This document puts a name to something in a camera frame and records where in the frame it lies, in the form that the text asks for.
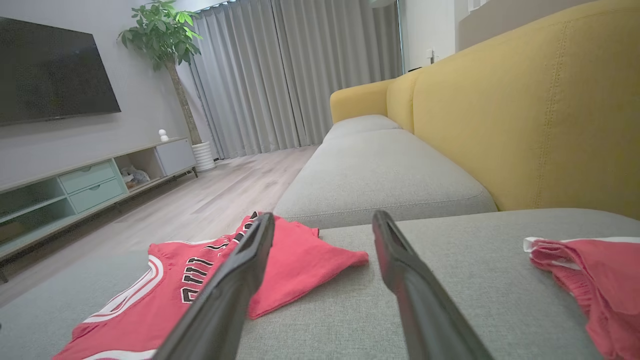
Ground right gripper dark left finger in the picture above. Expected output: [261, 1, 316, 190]
[152, 212, 276, 360]

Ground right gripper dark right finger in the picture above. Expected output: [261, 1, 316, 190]
[372, 210, 495, 360]

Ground red white basketball jersey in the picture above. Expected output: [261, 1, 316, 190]
[52, 212, 370, 360]

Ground red white basketball shorts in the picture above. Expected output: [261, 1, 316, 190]
[523, 236, 640, 360]

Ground grey and yellow sofa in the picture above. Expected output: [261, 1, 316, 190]
[0, 0, 640, 360]

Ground white ribbed plant pot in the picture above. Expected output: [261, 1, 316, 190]
[191, 141, 217, 172]

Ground crumpled grey white bundle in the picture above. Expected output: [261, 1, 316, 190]
[120, 165, 151, 190]

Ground low pale green television cabinet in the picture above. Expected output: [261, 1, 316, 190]
[0, 137, 199, 283]

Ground grey pleated curtain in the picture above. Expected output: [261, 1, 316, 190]
[177, 0, 404, 160]

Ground green leafy indoor tree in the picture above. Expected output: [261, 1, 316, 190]
[117, 0, 204, 146]

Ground black flat screen television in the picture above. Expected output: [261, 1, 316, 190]
[0, 16, 122, 127]

